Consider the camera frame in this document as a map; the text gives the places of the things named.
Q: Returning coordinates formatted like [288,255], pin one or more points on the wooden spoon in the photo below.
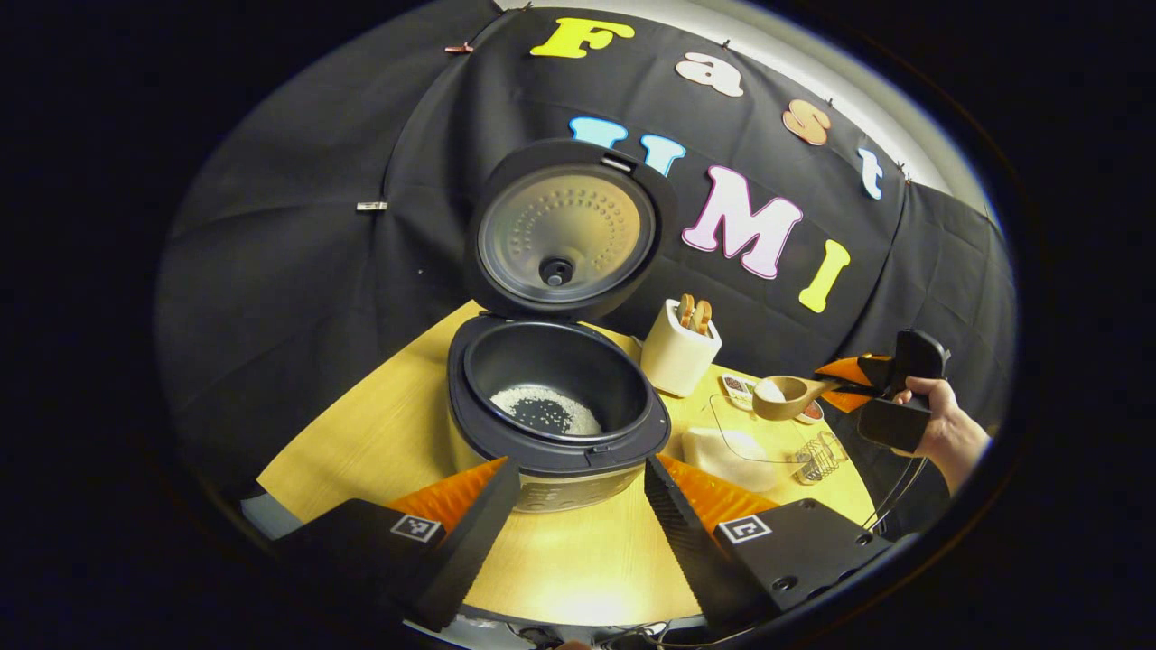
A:
[786,406]

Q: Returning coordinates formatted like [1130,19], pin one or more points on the white divided grain dish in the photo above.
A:
[736,388]

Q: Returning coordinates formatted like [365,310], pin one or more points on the white rice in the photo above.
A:
[542,411]

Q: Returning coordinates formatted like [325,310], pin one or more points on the black backdrop cloth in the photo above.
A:
[289,271]

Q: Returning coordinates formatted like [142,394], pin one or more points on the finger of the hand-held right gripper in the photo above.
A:
[894,424]
[921,357]

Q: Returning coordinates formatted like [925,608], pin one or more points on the toasted bread slice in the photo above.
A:
[702,318]
[686,311]

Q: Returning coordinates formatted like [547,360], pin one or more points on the dark navy rice cooker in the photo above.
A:
[560,361]

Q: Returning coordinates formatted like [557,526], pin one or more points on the clear container of white rice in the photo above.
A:
[722,456]

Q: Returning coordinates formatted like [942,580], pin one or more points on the white toaster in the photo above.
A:
[673,361]

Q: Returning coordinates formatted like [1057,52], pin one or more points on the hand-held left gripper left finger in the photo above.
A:
[470,560]

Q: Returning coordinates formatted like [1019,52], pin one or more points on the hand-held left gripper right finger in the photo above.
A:
[695,560]

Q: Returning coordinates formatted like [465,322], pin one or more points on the small white round plate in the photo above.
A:
[813,414]

